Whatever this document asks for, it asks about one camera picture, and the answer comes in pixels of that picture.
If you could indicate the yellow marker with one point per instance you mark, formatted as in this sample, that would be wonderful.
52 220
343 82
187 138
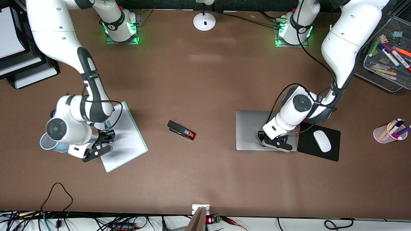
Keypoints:
385 72

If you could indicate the small teal clip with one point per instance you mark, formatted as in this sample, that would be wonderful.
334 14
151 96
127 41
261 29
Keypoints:
397 34

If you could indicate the purple marker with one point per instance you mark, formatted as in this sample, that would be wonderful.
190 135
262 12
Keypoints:
405 130

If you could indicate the black stapler red tip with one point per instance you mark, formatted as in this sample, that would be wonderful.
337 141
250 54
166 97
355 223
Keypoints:
179 129

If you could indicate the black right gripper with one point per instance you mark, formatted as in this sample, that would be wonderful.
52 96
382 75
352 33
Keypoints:
103 138

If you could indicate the white marker red cap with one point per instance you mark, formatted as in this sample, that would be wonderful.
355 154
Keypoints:
399 59

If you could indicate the orange marker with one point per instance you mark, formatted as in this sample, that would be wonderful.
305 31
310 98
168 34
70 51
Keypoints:
403 52

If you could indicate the silver laptop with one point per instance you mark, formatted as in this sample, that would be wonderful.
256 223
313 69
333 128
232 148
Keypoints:
249 128

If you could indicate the pale green clipboard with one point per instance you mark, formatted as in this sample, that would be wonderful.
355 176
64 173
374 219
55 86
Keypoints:
128 147

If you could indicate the white computer mouse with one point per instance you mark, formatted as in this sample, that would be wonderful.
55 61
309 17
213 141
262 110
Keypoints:
322 141

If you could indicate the light blue mesh cup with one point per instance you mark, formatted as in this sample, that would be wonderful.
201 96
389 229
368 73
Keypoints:
48 146

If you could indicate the small white box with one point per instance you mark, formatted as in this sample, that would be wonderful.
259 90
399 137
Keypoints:
196 208

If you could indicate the white marker dark cap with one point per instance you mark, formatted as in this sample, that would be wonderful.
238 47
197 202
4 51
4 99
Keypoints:
397 124

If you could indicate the white marker blue cap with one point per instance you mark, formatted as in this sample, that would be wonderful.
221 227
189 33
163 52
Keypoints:
389 56

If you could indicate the tan wooden pencil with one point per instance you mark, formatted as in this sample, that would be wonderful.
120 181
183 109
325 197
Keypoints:
385 131

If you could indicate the wooden bar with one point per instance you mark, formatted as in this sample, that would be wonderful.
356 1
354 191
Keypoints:
196 221

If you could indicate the beige eraser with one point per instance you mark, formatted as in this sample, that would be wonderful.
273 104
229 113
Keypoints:
383 38

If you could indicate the circuit board red display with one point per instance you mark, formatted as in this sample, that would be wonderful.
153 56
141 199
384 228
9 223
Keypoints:
212 220

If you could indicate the green marker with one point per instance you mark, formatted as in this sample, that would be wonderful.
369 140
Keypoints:
375 47

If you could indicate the white round lamp base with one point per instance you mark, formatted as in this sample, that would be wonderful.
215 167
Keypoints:
204 22

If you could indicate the black mouse pad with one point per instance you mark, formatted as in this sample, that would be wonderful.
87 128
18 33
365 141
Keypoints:
334 150

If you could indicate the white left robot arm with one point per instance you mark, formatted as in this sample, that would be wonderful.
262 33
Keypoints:
346 32

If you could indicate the black document tray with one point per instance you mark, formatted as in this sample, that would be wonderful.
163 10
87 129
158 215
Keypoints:
38 64

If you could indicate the pink translucent pen cup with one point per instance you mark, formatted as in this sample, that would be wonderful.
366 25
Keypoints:
380 136

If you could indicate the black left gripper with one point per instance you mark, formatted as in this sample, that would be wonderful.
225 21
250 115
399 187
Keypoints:
262 135

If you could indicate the pink marker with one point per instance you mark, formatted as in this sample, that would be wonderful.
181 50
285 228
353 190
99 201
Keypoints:
397 137

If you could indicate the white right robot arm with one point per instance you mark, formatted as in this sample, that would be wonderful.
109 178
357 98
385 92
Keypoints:
51 32

